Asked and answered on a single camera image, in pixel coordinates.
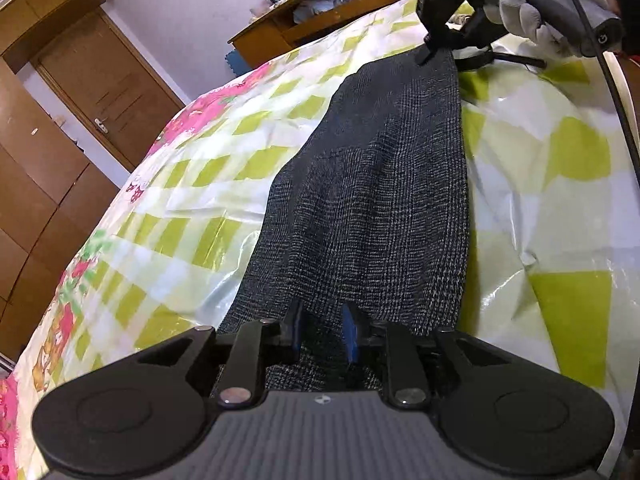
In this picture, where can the dark grey knit pants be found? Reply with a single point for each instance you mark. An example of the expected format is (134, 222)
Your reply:
(372, 211)

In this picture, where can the wooden side desk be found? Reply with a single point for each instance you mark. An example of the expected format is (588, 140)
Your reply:
(293, 23)

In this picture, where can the brown wooden door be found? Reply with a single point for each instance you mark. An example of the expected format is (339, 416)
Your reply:
(108, 86)

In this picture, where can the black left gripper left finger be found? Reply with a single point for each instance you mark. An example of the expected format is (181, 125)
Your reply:
(146, 412)

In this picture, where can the brown wooden wardrobe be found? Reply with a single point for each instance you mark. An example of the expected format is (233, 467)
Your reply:
(51, 194)

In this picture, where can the green checkered floral bedsheet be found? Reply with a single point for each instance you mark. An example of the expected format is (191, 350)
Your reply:
(554, 261)

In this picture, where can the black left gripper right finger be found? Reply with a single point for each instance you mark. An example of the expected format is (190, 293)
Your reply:
(496, 409)

